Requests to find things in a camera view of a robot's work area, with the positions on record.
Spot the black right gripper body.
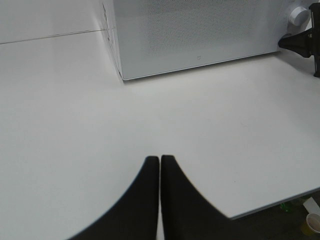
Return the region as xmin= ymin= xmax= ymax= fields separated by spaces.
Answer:
xmin=309 ymin=2 xmax=320 ymax=77

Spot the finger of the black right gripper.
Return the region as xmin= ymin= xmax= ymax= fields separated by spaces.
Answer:
xmin=278 ymin=29 xmax=312 ymax=58

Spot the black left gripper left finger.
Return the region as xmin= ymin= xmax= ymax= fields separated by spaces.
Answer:
xmin=71 ymin=156 xmax=160 ymax=240

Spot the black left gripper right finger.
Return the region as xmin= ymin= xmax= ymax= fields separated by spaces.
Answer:
xmin=161 ymin=155 xmax=250 ymax=240

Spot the white microwave knob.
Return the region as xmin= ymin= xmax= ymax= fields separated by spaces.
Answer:
xmin=288 ymin=6 xmax=310 ymax=32

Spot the green object on floor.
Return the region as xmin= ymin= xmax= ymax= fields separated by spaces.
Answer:
xmin=279 ymin=201 xmax=293 ymax=213

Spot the white box on floor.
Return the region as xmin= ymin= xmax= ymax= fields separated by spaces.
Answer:
xmin=303 ymin=197 xmax=320 ymax=215

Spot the yellow paper cup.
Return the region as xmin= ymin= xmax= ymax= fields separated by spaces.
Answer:
xmin=300 ymin=213 xmax=320 ymax=236

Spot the white microwave oven body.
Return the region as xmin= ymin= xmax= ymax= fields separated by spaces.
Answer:
xmin=101 ymin=0 xmax=313 ymax=85

